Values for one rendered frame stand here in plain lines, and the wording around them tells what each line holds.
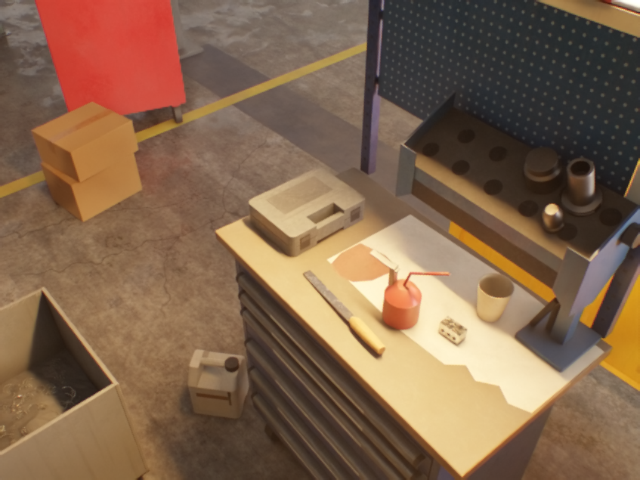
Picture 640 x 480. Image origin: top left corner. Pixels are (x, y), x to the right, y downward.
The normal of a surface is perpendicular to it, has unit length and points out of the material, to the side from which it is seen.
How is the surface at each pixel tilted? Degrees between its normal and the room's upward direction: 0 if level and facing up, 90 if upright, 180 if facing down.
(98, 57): 90
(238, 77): 0
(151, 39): 90
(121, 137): 90
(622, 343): 90
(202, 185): 0
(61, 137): 0
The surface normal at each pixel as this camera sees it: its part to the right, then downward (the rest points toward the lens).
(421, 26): -0.79, 0.41
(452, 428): 0.00, -0.75
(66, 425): 0.66, 0.50
